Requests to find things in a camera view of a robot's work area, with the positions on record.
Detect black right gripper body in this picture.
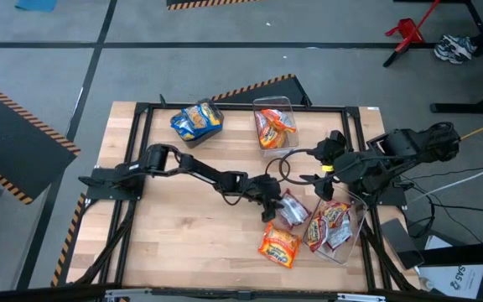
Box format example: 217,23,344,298
323,151,366,188

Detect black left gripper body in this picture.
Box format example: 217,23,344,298
247,174,284,205

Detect blue Maruchan ramen packet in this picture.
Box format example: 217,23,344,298
182,102,225,131
169,112,199,142

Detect clear plastic bin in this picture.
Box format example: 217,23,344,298
302,190,368,266
252,95,302,159

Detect black hazard-striped floor mat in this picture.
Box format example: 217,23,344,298
210,73,313,107
0,73,82,206
50,191,87,289
165,0,263,12

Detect dark grey plastic bin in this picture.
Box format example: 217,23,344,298
169,98,226,149

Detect black flat tablet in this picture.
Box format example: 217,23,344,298
379,217,426,271

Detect red metal stand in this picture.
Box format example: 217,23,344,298
383,0,443,54

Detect person's shoe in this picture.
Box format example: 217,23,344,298
442,34,478,56
433,40,465,65

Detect white printed sheet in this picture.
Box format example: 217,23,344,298
417,234,483,300

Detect blue floor mat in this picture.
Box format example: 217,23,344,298
13,0,60,13

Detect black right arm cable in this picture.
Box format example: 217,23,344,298
278,148,335,186

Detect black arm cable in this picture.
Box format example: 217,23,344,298
278,148,335,186
222,182,249,207

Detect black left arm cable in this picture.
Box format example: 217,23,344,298
222,182,249,207

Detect black aluminium table frame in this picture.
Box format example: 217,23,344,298
73,94,418,294

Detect black camera mount rail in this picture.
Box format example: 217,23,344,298
0,284,483,302

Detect black floor cable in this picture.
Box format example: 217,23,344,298
404,184,483,240
400,164,483,182

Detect white cable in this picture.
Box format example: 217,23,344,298
413,157,483,200

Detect black metal stand frame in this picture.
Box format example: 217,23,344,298
419,241,483,302
382,0,483,115

